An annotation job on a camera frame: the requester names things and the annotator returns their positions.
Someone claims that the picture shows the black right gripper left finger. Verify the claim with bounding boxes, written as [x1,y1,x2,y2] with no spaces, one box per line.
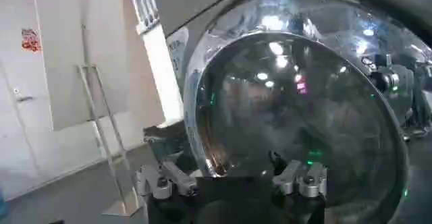
[136,160,199,200]

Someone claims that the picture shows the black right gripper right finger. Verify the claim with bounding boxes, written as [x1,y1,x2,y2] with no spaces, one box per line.
[269,150,328,198]

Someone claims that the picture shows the round glass dryer door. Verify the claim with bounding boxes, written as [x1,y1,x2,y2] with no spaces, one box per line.
[183,0,432,224]

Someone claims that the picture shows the metal easel stand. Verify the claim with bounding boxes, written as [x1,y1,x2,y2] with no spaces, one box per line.
[76,63,148,217]

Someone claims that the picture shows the grey dryer with glass door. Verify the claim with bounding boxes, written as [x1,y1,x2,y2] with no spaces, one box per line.
[143,0,432,224]

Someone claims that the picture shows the white pillar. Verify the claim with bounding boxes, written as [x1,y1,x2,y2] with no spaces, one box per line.
[136,22,185,127]

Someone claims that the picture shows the white board panel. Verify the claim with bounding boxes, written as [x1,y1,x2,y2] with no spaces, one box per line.
[31,0,131,131]

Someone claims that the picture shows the red sticker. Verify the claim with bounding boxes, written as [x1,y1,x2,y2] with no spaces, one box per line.
[21,28,42,53]

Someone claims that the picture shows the white door with handle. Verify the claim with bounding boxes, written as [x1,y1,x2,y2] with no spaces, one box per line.
[0,0,55,165]

